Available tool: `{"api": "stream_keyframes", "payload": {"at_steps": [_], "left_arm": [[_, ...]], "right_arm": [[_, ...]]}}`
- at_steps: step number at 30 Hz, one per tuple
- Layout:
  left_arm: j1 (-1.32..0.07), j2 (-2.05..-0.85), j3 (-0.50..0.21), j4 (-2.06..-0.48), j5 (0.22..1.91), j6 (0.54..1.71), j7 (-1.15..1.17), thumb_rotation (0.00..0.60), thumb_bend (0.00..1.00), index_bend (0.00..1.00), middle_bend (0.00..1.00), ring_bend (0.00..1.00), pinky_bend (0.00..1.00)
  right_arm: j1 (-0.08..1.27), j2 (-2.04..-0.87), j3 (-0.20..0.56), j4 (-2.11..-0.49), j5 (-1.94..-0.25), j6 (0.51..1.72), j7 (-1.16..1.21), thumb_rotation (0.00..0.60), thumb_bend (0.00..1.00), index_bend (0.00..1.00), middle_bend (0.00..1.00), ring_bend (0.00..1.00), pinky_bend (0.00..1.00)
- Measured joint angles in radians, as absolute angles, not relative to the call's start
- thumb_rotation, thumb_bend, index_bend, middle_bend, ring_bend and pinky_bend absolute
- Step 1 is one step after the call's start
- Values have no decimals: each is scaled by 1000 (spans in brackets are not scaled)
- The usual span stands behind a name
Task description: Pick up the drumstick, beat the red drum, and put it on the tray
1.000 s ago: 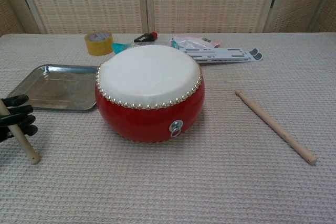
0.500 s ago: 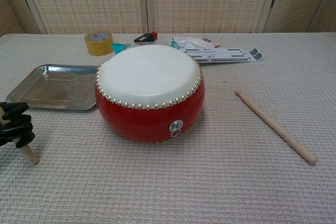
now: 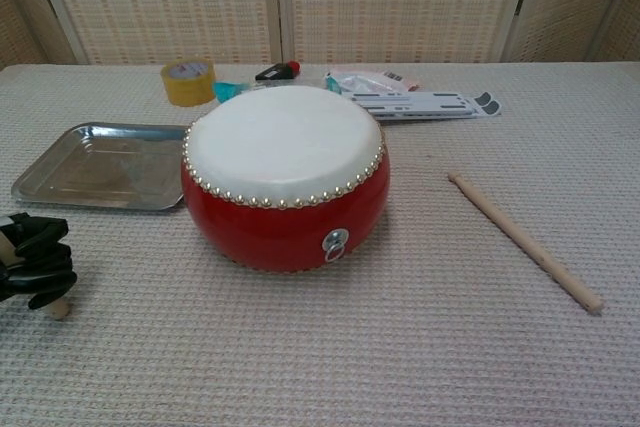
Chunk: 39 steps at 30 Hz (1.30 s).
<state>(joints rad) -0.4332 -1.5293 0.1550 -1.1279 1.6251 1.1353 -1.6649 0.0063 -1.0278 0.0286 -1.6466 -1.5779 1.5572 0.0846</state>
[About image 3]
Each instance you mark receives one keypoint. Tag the white woven tablecloth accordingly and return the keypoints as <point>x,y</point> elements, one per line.
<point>350,347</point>

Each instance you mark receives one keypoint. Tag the wooden drumstick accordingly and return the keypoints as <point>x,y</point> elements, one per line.
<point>520,238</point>
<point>59,309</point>

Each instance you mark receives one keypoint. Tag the red drum with white skin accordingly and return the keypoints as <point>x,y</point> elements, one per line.
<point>280,147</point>

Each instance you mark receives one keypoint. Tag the stainless steel tray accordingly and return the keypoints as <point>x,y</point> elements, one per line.
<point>95,172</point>

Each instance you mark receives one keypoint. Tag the black red marker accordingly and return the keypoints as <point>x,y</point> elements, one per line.
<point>274,72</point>

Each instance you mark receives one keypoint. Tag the woven folding screen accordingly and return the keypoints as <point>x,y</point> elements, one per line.
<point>170,2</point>

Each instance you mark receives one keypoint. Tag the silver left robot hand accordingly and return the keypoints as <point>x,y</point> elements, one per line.
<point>42,259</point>

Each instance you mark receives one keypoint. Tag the yellow packing tape roll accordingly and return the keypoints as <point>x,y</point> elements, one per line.
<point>189,89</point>

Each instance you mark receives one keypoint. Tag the white folding stand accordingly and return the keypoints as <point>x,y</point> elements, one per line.
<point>430,106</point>

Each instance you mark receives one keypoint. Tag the teal snack packet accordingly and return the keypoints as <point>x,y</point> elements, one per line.
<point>226,90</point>

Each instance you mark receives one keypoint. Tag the clear plastic packet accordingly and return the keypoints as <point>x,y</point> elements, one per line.
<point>370,78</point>

